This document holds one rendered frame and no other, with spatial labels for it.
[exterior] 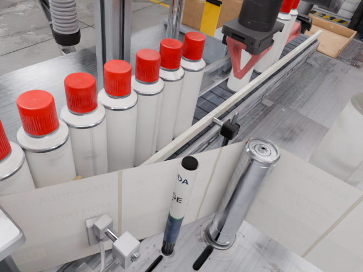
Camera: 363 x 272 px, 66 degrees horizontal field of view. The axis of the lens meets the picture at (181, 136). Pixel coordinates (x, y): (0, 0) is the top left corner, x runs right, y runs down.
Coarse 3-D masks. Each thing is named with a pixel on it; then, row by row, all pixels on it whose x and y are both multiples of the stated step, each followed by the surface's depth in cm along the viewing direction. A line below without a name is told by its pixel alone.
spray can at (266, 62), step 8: (288, 0) 68; (288, 8) 69; (280, 16) 70; (288, 16) 71; (288, 24) 72; (280, 32) 73; (280, 40) 75; (272, 48) 76; (264, 56) 78; (272, 56) 77; (256, 64) 80; (264, 64) 79
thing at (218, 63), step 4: (228, 56) 68; (220, 60) 65; (224, 60) 66; (228, 60) 68; (212, 64) 63; (216, 64) 64; (220, 64) 65; (224, 64) 67; (208, 68) 62; (212, 68) 63; (216, 68) 64; (204, 72) 61; (208, 72) 62; (204, 76) 62
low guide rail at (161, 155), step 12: (312, 36) 100; (300, 48) 91; (288, 60) 87; (264, 72) 75; (252, 84) 69; (240, 96) 65; (216, 108) 59; (228, 108) 63; (204, 120) 56; (192, 132) 53; (168, 144) 49; (180, 144) 51; (156, 156) 47; (168, 156) 49
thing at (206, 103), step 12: (300, 36) 109; (288, 48) 98; (252, 72) 81; (276, 72) 83; (204, 96) 68; (216, 96) 69; (228, 96) 70; (204, 108) 65; (192, 120) 61; (204, 132) 59
